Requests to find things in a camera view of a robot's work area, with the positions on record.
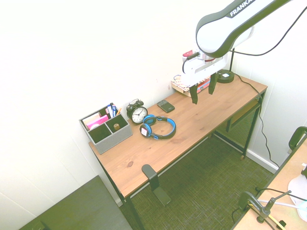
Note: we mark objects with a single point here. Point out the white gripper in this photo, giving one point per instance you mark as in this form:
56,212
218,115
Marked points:
204,68

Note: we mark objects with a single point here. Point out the blue black headphone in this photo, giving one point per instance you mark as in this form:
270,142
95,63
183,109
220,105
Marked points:
145,129

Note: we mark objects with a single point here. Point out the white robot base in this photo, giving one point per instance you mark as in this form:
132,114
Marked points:
298,189

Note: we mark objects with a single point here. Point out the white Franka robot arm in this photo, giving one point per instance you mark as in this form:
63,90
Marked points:
216,31

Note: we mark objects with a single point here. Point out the black headphone hanger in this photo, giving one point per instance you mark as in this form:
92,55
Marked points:
156,184

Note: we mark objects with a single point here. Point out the black round lamp base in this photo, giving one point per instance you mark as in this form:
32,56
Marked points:
224,76

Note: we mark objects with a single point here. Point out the black wallet case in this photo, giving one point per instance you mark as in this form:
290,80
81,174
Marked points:
166,106

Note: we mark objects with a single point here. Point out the black twin-bell alarm clock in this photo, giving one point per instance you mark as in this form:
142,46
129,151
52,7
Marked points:
139,113

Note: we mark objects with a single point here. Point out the orange pencil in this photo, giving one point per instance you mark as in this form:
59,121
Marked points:
119,111

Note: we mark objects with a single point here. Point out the blue cap marker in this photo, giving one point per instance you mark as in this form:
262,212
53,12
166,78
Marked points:
111,109

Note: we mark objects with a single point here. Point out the small brown wooden piece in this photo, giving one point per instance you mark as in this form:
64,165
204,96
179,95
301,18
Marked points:
116,126

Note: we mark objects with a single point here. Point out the white marker pen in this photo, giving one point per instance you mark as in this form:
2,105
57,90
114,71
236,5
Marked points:
109,112

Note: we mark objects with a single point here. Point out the grey desk organizer box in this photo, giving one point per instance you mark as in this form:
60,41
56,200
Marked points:
115,139

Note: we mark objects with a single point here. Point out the pink sticky note pad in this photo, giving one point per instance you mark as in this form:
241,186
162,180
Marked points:
96,122

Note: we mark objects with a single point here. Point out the white tape roll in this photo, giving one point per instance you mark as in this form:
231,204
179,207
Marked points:
94,126

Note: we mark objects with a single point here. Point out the light wooden robot table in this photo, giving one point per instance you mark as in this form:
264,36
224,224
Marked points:
285,172

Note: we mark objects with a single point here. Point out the black C-clamp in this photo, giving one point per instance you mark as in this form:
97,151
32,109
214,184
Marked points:
247,198

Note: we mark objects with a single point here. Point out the wooden desk black frame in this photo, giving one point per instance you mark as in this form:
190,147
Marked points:
192,124

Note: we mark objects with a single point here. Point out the wrist camera with red part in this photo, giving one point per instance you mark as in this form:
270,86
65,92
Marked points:
188,54

